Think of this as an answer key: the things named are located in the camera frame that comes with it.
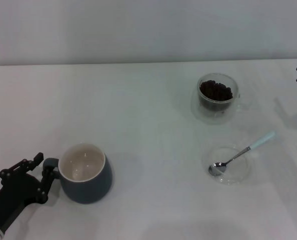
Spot clear double-wall glass cup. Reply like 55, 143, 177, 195
190, 72, 251, 125

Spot clear round glass saucer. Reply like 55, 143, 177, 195
201, 146, 254, 186

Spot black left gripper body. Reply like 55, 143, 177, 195
0, 172, 43, 227

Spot dark grey mug white inside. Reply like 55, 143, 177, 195
42, 142, 113, 205

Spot coffee beans in glass cup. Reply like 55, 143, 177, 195
198, 79, 234, 113

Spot steel spoon light blue handle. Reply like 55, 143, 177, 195
208, 131, 277, 177

